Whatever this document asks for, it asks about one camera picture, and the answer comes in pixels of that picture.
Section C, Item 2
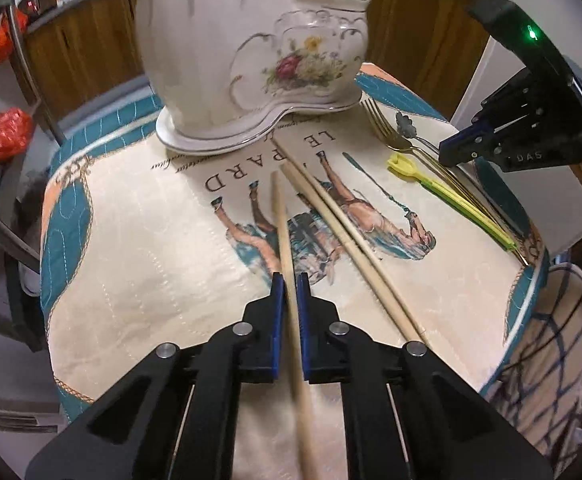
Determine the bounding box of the silver flower spoon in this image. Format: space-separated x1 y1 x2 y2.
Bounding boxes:
395 110 440 155

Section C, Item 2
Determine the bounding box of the yellow tulip plastic utensil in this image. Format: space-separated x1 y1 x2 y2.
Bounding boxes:
387 153 518 252

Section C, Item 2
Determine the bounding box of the gold slim fork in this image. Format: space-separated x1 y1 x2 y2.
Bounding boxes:
361 98 528 266

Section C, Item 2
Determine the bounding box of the wooden chopstick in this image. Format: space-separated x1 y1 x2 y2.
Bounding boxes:
269 136 430 346
278 161 423 344
271 171 319 480

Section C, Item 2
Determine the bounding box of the patterned teal table cloth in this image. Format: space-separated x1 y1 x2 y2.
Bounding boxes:
39 62 552 480

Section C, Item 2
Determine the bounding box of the floral ceramic utensil holder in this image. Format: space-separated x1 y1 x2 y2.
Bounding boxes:
135 0 370 155

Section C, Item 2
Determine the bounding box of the metal shelf rack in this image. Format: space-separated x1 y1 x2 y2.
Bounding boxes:
0 0 66 352

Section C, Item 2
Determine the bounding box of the hanging red plastic bag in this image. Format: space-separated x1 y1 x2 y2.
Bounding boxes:
0 10 29 64

